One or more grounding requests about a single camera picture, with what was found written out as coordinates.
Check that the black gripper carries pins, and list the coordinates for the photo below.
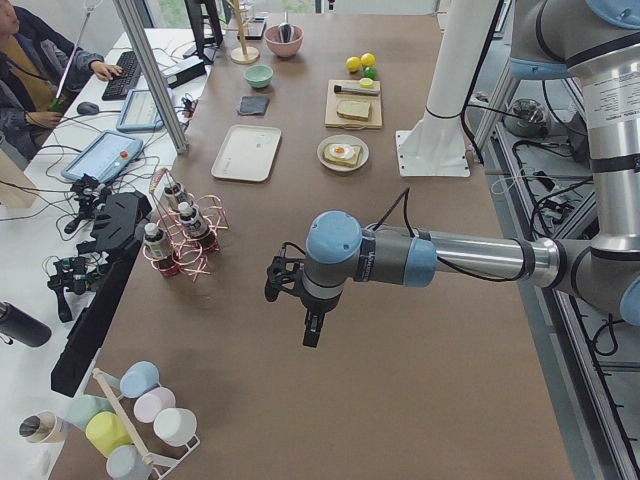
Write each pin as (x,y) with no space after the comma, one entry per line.
(317,304)

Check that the white round plate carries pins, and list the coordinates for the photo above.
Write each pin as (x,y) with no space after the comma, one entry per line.
(348,139)

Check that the plain bread slice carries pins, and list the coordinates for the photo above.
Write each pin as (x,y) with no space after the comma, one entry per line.
(354,110)

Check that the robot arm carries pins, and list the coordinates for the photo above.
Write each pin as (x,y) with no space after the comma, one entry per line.
(597,42)

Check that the cream serving tray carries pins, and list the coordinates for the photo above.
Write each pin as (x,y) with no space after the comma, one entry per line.
(247,153)

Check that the tea bottle middle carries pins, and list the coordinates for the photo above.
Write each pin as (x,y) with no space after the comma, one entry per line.
(192,221)

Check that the tea bottle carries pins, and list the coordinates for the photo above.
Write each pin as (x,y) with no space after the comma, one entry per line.
(156,241)
(175,194)
(192,221)

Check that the white cup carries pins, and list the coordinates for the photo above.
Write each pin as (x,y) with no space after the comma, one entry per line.
(175,426)

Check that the blue cup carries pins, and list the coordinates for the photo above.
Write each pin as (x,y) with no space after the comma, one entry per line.
(139,378)

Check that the bread slice with egg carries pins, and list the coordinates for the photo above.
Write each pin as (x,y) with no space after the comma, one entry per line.
(342,154)

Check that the tea bottle front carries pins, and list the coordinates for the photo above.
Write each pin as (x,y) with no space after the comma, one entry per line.
(156,241)

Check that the pink cup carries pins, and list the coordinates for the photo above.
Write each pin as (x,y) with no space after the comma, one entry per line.
(150,404)

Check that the tea bottle back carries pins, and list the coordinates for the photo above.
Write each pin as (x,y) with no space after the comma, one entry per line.
(175,194)

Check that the white cup rack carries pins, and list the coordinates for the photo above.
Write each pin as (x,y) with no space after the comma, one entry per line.
(163,458)

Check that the bamboo cutting board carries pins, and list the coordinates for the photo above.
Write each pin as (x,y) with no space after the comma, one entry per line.
(333,121)

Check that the black monitor back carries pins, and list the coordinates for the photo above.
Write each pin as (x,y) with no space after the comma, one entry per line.
(117,231)

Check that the grey cup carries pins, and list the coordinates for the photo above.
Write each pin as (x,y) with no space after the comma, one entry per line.
(125,463)

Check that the yellow cup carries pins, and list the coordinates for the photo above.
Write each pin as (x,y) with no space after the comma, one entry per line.
(106,432)

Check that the grey folded cloth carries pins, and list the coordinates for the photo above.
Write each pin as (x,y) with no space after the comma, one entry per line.
(253,105)

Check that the green cup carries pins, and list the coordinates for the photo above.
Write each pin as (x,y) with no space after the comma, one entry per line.
(84,408)

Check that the half lemon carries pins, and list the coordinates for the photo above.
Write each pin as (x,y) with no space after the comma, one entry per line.
(366,83)

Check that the mint green bowl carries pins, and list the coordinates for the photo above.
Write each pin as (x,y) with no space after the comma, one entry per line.
(259,76)

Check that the black leader gripper device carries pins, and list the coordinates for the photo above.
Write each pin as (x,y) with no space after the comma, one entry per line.
(90,194)

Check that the green lime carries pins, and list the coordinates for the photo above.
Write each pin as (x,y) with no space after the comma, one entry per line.
(370,72)

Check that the blue teach pendant near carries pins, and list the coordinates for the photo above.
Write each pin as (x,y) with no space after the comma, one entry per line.
(105,157)

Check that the blue teach pendant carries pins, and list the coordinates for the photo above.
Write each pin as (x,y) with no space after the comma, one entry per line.
(105,157)
(139,113)

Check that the blue teach pendant far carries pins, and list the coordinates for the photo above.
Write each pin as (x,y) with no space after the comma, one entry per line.
(139,113)

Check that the wooden stand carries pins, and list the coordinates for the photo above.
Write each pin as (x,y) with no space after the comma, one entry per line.
(244,54)

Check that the steel scoop in bowl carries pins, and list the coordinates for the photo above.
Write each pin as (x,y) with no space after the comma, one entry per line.
(285,32)

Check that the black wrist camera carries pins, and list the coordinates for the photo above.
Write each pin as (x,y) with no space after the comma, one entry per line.
(284,273)

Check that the copper wire bottle rack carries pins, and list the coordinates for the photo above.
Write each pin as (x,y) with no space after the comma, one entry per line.
(188,256)

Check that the aluminium frame post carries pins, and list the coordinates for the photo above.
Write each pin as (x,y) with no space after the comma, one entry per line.
(158,87)

